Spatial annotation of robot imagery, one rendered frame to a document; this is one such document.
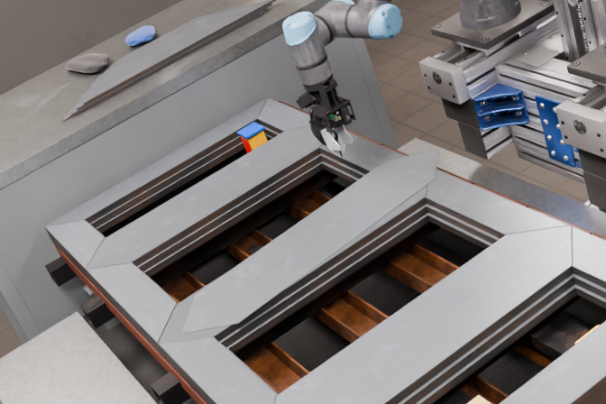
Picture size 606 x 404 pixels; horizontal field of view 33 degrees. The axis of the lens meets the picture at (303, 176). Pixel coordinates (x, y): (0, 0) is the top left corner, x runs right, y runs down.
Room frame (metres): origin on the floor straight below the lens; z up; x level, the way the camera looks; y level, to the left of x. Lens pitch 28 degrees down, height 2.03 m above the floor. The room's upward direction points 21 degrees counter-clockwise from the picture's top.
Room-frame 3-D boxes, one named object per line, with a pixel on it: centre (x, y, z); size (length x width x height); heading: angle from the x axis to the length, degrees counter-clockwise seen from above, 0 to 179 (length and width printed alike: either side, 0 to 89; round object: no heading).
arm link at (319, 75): (2.13, -0.11, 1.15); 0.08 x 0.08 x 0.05
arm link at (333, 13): (2.17, -0.20, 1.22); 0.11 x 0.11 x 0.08; 38
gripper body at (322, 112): (2.12, -0.11, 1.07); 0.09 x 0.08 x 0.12; 23
